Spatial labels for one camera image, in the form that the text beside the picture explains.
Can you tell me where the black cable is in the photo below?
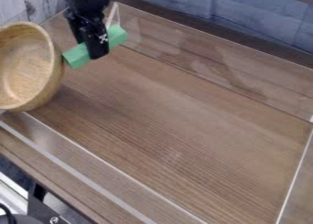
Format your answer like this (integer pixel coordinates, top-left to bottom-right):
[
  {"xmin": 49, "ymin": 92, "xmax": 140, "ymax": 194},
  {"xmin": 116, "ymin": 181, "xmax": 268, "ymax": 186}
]
[{"xmin": 0, "ymin": 203, "xmax": 18, "ymax": 224}]

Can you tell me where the black table leg bracket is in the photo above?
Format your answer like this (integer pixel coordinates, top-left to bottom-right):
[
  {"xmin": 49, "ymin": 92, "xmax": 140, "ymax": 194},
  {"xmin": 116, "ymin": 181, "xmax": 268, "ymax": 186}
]
[{"xmin": 27, "ymin": 183, "xmax": 93, "ymax": 224}]

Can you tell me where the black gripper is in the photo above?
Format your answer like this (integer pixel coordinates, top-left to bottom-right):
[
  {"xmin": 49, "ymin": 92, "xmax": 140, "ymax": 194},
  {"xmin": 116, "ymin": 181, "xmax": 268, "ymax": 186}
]
[{"xmin": 65, "ymin": 0, "xmax": 110, "ymax": 59}]

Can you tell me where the wooden bowl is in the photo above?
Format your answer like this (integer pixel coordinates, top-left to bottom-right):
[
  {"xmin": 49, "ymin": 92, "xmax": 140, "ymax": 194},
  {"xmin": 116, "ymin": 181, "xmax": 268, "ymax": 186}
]
[{"xmin": 0, "ymin": 21, "xmax": 65, "ymax": 112}]

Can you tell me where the clear acrylic tray wall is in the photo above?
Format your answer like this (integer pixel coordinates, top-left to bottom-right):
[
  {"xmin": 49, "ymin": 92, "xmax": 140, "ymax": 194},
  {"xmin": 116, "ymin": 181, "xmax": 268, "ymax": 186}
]
[{"xmin": 0, "ymin": 5, "xmax": 313, "ymax": 224}]

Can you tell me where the green rectangular block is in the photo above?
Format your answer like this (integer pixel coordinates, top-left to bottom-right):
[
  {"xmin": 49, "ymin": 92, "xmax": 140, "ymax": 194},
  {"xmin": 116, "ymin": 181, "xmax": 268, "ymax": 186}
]
[{"xmin": 63, "ymin": 25, "xmax": 129, "ymax": 69}]

